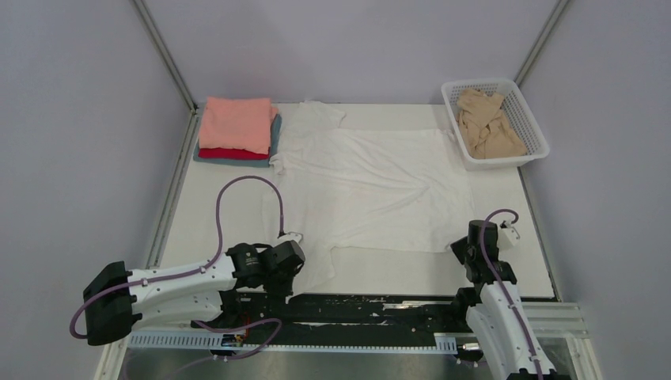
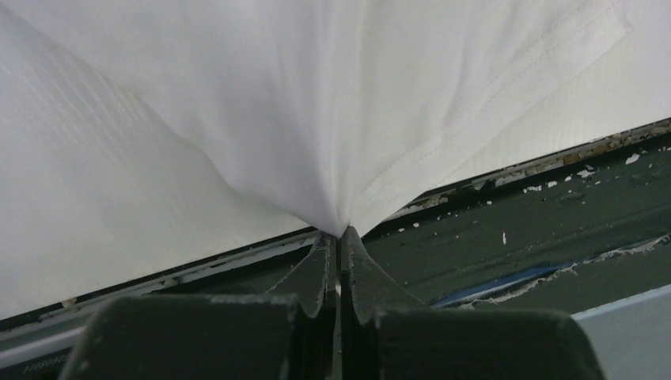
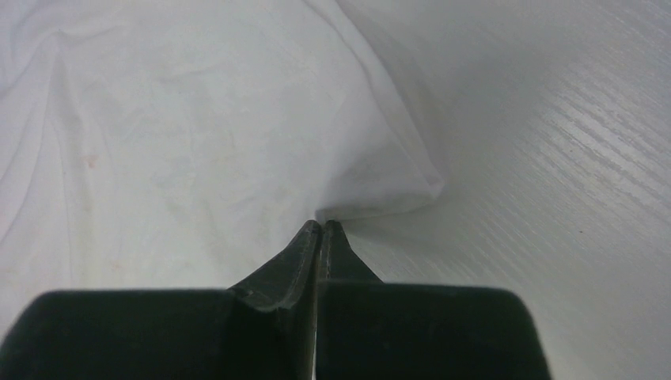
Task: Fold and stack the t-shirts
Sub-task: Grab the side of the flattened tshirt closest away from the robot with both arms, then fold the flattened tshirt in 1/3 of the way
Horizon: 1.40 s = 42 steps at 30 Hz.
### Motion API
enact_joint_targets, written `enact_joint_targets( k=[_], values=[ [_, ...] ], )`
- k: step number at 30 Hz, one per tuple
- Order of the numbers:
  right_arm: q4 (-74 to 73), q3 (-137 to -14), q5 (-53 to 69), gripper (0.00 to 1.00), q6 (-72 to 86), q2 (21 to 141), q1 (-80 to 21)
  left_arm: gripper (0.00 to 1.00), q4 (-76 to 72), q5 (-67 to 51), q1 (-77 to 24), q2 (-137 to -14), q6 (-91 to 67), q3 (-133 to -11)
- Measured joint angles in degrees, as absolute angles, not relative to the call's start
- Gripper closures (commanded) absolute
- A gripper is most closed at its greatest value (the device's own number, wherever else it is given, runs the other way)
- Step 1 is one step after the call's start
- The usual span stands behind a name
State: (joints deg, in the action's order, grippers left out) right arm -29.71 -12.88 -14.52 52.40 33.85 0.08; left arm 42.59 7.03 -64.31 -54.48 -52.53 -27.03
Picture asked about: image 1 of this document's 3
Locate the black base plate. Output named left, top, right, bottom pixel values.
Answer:
left=203, top=293, right=471, bottom=348

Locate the right corner frame post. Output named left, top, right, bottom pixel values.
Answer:
left=514, top=0, right=573, bottom=87

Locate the aluminium frame rail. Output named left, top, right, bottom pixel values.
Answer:
left=94, top=296, right=599, bottom=380

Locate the left corner frame post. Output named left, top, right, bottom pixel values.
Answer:
left=130, top=0, right=198, bottom=113

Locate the white slotted cable duct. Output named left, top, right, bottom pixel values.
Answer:
left=128, top=330, right=457, bottom=355

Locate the beige t shirt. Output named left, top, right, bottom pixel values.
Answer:
left=456, top=88, right=528, bottom=160

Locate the folded red t shirt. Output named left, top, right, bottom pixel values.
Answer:
left=196, top=148, right=271, bottom=161

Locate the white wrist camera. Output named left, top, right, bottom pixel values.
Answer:
left=278, top=232, right=303, bottom=244
left=497, top=221, right=521, bottom=250

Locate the corner frame post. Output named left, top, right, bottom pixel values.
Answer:
left=130, top=0, right=198, bottom=113
left=514, top=0, right=573, bottom=87

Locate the folded pink t shirt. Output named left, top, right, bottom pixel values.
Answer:
left=199, top=97, right=278, bottom=154

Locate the white t shirt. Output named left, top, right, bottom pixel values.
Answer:
left=271, top=101, right=475, bottom=295

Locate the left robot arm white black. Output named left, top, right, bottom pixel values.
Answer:
left=70, top=240, right=305, bottom=346

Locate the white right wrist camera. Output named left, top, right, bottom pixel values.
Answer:
left=497, top=221, right=521, bottom=250

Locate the white plastic basket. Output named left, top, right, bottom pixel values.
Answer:
left=441, top=78, right=550, bottom=171

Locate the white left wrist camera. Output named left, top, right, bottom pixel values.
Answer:
left=278, top=232, right=303, bottom=244

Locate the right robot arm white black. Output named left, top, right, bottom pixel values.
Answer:
left=450, top=220, right=569, bottom=379

